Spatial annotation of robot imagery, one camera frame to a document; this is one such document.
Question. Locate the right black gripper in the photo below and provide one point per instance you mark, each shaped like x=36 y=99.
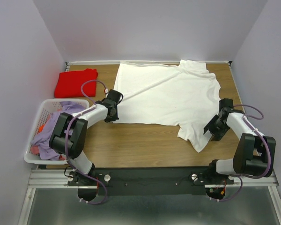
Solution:
x=217 y=134

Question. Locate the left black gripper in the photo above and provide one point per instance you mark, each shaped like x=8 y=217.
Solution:
x=115 y=117

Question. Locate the white t-shirt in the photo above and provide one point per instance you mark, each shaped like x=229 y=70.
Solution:
x=186 y=95

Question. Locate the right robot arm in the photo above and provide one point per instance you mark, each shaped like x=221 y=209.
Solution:
x=254 y=156

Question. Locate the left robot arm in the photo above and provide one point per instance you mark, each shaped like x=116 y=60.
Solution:
x=69 y=134

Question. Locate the folded red t-shirt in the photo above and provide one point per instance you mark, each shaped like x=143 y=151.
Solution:
x=69 y=83

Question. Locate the white plastic laundry basket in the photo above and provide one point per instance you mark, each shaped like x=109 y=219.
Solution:
x=46 y=108

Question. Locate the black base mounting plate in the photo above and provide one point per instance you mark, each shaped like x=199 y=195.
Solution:
x=193 y=180

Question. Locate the lavender t-shirt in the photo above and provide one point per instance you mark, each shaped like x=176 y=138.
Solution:
x=67 y=107

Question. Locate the orange pink garment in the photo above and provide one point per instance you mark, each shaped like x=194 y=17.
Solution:
x=40 y=146

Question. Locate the aluminium rail frame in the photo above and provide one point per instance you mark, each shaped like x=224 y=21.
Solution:
x=150 y=196

